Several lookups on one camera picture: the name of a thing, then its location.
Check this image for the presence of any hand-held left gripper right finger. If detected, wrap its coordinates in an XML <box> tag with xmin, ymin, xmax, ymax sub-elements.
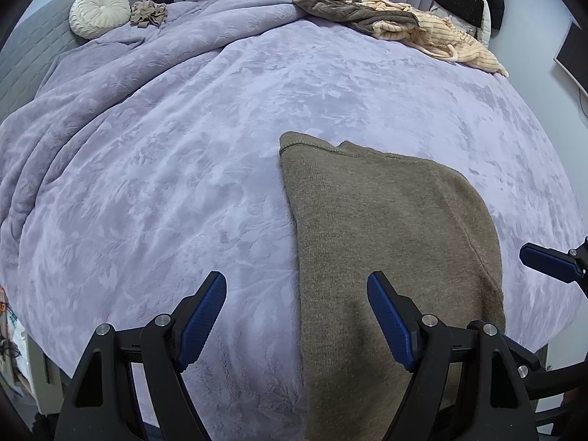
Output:
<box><xmin>366</xmin><ymin>271</ymin><xmax>539</xmax><ymax>441</ymax></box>

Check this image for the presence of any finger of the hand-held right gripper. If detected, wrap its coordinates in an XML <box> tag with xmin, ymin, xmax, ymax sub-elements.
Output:
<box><xmin>504</xmin><ymin>335</ymin><xmax>548</xmax><ymax>383</ymax></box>
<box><xmin>519</xmin><ymin>238</ymin><xmax>588</xmax><ymax>292</ymax></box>

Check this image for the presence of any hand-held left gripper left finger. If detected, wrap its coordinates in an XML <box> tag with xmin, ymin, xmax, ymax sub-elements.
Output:
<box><xmin>54</xmin><ymin>270</ymin><xmax>228</xmax><ymax>441</ymax></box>

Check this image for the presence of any olive knitted sweater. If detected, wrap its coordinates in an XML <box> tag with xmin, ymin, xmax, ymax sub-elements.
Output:
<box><xmin>279</xmin><ymin>131</ymin><xmax>507</xmax><ymax>441</ymax></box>

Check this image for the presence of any purple plush blanket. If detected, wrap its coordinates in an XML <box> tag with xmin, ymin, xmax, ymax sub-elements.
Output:
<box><xmin>0</xmin><ymin>0</ymin><xmax>584</xmax><ymax>441</ymax></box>

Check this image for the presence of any white patterned object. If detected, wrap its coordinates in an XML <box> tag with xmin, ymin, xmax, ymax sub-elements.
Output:
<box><xmin>0</xmin><ymin>285</ymin><xmax>31</xmax><ymax>396</ymax></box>

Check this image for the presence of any white hanging garment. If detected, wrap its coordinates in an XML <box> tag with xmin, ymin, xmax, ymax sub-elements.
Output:
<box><xmin>432</xmin><ymin>0</ymin><xmax>492</xmax><ymax>49</ymax></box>

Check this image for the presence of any cream striped garment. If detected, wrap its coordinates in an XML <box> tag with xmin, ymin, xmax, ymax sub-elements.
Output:
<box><xmin>358</xmin><ymin>0</ymin><xmax>510</xmax><ymax>78</ymax></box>

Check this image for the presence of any black glitter bag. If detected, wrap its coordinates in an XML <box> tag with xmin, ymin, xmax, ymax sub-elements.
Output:
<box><xmin>433</xmin><ymin>0</ymin><xmax>485</xmax><ymax>28</ymax></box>

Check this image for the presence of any small beige crumpled cloth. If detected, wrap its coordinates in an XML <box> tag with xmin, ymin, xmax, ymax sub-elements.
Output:
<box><xmin>130</xmin><ymin>1</ymin><xmax>168</xmax><ymax>28</ymax></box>

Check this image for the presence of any brown fleece garment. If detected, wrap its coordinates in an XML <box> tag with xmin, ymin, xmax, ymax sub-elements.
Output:
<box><xmin>293</xmin><ymin>0</ymin><xmax>421</xmax><ymax>35</ymax></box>

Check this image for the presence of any grey quilted headboard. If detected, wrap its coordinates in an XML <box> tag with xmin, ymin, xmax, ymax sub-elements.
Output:
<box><xmin>0</xmin><ymin>0</ymin><xmax>143</xmax><ymax>122</ymax></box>

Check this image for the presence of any round white pleated cushion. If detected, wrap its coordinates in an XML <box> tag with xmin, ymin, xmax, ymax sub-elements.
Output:
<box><xmin>69</xmin><ymin>0</ymin><xmax>132</xmax><ymax>40</ymax></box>

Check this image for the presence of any grey bed frame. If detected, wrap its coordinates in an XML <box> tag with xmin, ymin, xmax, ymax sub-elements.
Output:
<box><xmin>28</xmin><ymin>333</ymin><xmax>62</xmax><ymax>419</ymax></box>

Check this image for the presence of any dark wall screen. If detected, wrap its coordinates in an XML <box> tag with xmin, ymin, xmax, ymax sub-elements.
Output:
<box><xmin>553</xmin><ymin>21</ymin><xmax>588</xmax><ymax>102</ymax></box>

